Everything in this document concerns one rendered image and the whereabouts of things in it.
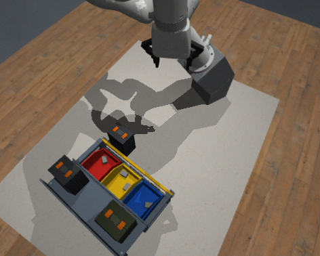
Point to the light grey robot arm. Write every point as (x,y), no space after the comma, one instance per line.
(169,15)

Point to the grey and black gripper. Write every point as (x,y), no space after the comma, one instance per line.
(175,45)

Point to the dark grey shelf rack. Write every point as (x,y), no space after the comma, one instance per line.
(94,197)

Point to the yellow bin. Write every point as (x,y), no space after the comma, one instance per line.
(115,182)

